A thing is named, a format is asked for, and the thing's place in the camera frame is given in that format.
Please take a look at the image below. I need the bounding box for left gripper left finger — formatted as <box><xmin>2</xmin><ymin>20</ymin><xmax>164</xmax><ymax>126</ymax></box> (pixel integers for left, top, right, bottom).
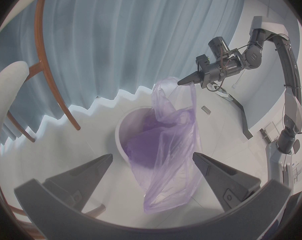
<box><xmin>42</xmin><ymin>153</ymin><xmax>113</xmax><ymax>213</ymax></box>

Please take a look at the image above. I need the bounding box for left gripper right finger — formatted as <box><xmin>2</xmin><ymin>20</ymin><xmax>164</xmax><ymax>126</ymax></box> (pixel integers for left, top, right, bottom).
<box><xmin>193</xmin><ymin>152</ymin><xmax>261</xmax><ymax>213</ymax></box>

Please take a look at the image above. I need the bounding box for purple plastic bag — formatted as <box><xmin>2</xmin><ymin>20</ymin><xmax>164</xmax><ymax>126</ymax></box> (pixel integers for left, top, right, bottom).
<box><xmin>130</xmin><ymin>76</ymin><xmax>204</xmax><ymax>214</ymax></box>

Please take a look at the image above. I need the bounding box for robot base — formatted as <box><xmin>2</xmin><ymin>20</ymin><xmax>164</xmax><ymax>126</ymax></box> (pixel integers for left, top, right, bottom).
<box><xmin>266</xmin><ymin>144</ymin><xmax>302</xmax><ymax>192</ymax></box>

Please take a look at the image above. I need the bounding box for white trash bin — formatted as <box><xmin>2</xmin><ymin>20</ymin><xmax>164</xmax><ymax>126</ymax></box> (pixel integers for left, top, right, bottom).
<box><xmin>115</xmin><ymin>106</ymin><xmax>195</xmax><ymax>171</ymax></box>

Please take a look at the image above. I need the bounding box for pale blue curtain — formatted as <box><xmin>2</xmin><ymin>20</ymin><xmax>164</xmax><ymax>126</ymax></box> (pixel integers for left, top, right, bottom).
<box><xmin>0</xmin><ymin>0</ymin><xmax>246</xmax><ymax>149</ymax></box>

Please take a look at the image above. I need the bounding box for cream padded wooden chair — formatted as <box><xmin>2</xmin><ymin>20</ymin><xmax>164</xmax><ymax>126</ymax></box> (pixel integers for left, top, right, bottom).
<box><xmin>0</xmin><ymin>0</ymin><xmax>106</xmax><ymax>237</ymax></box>

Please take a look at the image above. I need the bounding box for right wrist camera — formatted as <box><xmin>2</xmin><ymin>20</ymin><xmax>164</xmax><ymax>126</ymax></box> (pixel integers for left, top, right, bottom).
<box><xmin>196</xmin><ymin>55</ymin><xmax>210</xmax><ymax>71</ymax></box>

